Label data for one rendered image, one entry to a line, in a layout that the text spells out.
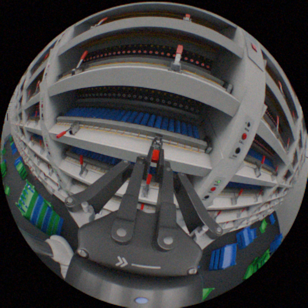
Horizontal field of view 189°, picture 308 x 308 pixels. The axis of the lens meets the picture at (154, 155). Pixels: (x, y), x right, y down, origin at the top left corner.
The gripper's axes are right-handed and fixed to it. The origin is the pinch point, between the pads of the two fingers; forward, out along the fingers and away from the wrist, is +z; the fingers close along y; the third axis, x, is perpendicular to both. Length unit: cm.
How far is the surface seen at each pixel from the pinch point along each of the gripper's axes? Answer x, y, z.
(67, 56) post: 33, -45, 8
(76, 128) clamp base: 0.7, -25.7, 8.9
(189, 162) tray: -1.5, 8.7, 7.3
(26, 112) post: 9, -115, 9
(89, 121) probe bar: 2.9, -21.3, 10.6
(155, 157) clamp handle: 0.2, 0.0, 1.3
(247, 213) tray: -37, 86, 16
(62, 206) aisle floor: -93, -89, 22
